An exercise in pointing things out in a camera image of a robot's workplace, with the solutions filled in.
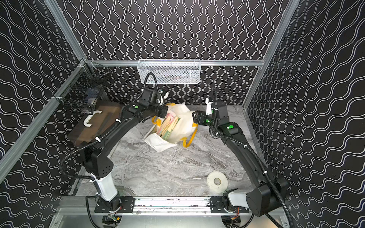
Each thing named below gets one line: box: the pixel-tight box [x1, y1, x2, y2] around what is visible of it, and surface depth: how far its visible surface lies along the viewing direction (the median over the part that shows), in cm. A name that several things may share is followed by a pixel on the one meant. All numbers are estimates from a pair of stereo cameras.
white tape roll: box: [206, 171, 229, 194], surface depth 83 cm
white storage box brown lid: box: [67, 103, 124, 148], surface depth 87 cm
